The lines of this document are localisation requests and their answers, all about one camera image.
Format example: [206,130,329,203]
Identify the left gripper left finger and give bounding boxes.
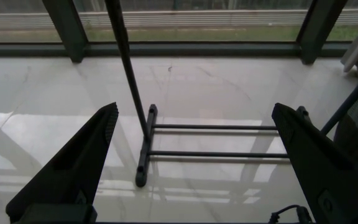
[5,101,120,223]

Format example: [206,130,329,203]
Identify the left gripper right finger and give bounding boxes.
[271,102,358,224]

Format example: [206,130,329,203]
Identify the black clothes rack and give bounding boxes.
[104,0,358,189]

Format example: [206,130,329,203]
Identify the black cable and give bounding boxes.
[267,204,313,224]

